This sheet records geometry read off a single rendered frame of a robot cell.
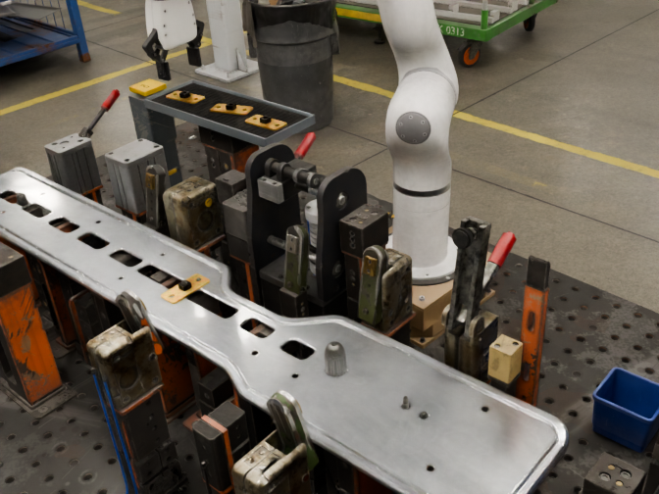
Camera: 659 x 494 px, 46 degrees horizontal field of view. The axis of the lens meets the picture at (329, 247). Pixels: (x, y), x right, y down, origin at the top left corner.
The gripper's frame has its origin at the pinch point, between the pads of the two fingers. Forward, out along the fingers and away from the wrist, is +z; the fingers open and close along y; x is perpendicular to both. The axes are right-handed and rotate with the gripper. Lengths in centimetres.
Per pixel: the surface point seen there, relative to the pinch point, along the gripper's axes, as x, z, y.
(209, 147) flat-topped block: 9.2, 14.4, 4.1
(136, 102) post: -13.9, 9.6, 1.4
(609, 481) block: 106, 15, 48
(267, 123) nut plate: 25.2, 6.1, 3.4
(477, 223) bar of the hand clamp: 80, 1, 26
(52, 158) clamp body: -26.0, 18.9, 18.0
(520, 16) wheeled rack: -73, 97, -370
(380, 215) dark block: 59, 11, 16
